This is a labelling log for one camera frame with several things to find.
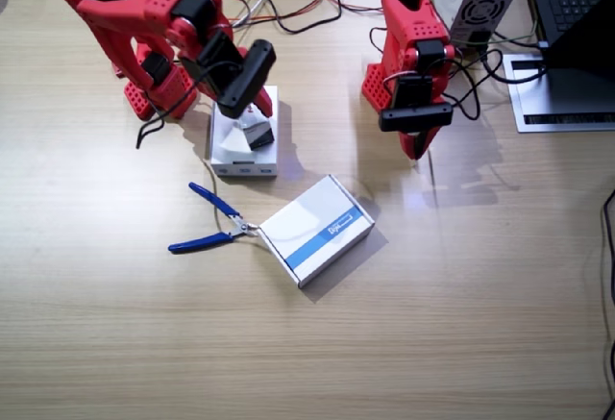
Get small white carton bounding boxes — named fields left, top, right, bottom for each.
left=238, top=116, right=277, bottom=153

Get plain white box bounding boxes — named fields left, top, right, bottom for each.
left=209, top=85, right=281, bottom=178

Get white box with blue stripe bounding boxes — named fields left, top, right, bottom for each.
left=258, top=173, right=376, bottom=290

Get black bar camera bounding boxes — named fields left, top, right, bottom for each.
left=377, top=101, right=455, bottom=135
left=213, top=38, right=278, bottom=120

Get black camera cable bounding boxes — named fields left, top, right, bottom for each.
left=135, top=62, right=227, bottom=150
left=368, top=25, right=483, bottom=121

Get black monitor cable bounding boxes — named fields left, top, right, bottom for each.
left=480, top=35, right=550, bottom=86

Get blue-handled pliers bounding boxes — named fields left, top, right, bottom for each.
left=167, top=181, right=261, bottom=255

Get green cable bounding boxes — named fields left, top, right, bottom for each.
left=451, top=19, right=538, bottom=52

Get black cable at table edge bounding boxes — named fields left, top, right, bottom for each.
left=599, top=187, right=615, bottom=420

